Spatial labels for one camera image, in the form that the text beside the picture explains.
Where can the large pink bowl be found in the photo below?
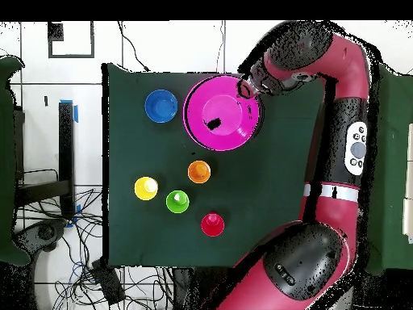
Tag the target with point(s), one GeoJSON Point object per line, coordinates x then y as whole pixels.
{"type": "Point", "coordinates": [222, 113]}

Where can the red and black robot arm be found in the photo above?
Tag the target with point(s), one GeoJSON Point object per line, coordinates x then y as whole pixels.
{"type": "Point", "coordinates": [342, 80]}

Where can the orange cup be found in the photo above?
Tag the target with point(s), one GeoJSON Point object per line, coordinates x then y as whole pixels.
{"type": "Point", "coordinates": [199, 171]}

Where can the green cup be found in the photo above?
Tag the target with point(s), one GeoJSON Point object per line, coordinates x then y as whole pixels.
{"type": "Point", "coordinates": [177, 201]}

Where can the red cup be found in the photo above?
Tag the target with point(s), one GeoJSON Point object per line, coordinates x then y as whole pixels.
{"type": "Point", "coordinates": [212, 225]}

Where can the yellow cup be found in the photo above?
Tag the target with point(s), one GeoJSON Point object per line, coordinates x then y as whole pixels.
{"type": "Point", "coordinates": [146, 188]}

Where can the dark green tablecloth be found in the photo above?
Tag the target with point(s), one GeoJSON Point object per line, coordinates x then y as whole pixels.
{"type": "Point", "coordinates": [145, 145]}

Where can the blue bowl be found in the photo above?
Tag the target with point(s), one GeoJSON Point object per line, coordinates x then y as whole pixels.
{"type": "Point", "coordinates": [161, 106]}

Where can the blue tape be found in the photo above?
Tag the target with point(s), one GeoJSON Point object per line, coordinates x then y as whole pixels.
{"type": "Point", "coordinates": [76, 113]}

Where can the black power strip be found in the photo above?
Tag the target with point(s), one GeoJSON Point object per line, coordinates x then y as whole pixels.
{"type": "Point", "coordinates": [108, 282]}

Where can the black wheeled base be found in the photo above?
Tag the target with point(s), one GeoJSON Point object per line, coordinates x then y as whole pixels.
{"type": "Point", "coordinates": [46, 232]}

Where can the green-clothed side table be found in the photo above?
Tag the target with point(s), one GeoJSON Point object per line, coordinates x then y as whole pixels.
{"type": "Point", "coordinates": [6, 161]}
{"type": "Point", "coordinates": [393, 145]}

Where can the white board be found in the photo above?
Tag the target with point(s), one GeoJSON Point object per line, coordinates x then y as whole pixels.
{"type": "Point", "coordinates": [409, 180]}

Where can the black post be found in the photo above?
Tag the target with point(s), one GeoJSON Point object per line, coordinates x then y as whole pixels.
{"type": "Point", "coordinates": [66, 145]}

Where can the black square frame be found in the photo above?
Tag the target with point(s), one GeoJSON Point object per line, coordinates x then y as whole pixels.
{"type": "Point", "coordinates": [55, 32]}

